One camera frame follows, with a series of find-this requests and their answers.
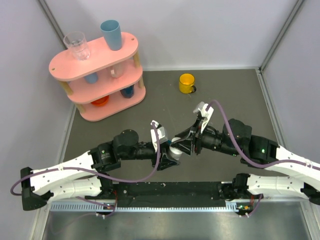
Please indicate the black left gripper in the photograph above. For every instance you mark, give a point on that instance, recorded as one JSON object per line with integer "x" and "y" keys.
{"x": 164, "y": 161}

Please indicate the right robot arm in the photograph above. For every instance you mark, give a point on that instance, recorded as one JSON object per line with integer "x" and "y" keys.
{"x": 301, "y": 176}

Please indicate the pink three-tier wooden shelf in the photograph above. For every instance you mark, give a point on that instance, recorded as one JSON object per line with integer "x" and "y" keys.
{"x": 70, "y": 72}

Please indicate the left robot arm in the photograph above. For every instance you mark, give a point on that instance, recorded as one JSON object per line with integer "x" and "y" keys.
{"x": 86, "y": 175}

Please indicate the orange plastic bowl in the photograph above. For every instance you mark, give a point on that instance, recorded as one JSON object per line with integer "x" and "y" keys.
{"x": 101, "y": 101}

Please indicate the clear drinking glass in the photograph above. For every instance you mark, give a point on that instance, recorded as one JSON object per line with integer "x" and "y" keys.
{"x": 77, "y": 44}

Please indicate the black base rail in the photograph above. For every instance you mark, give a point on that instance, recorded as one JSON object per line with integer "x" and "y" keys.
{"x": 174, "y": 194}

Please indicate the dark blue faceted cup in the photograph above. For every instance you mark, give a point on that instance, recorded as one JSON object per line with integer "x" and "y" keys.
{"x": 128, "y": 92}

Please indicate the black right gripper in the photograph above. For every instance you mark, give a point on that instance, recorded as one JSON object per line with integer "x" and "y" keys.
{"x": 192, "y": 132}

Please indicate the yellow mug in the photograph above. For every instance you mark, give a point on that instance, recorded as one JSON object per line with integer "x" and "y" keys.
{"x": 187, "y": 83}

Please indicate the white pill bottle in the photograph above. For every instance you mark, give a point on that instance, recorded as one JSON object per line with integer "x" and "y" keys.
{"x": 175, "y": 153}

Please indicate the light blue plastic tumbler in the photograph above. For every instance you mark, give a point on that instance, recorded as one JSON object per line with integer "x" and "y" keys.
{"x": 112, "y": 34}

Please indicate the small light blue cup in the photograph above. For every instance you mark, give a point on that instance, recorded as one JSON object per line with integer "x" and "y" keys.
{"x": 91, "y": 78}

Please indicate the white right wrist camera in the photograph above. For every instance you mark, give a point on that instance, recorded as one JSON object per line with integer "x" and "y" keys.
{"x": 205, "y": 112}

